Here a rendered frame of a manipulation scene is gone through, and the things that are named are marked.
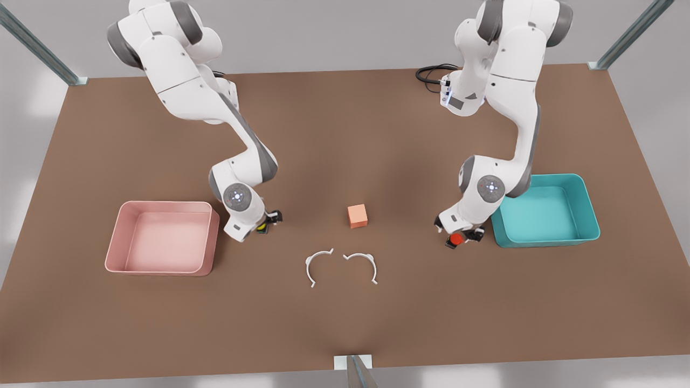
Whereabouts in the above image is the blue storage box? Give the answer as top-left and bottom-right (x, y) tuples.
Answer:
(490, 173), (601, 248)

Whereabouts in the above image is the pink storage box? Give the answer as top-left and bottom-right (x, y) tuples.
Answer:
(105, 200), (220, 277)

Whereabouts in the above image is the white curved clip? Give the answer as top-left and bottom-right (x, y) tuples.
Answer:
(343, 252), (378, 285)
(305, 248), (335, 288)

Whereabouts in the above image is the orange cube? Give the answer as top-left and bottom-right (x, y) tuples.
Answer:
(347, 204), (369, 229)

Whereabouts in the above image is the silver frame post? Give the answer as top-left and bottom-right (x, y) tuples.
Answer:
(0, 3), (88, 87)
(334, 355), (378, 388)
(587, 0), (675, 71)

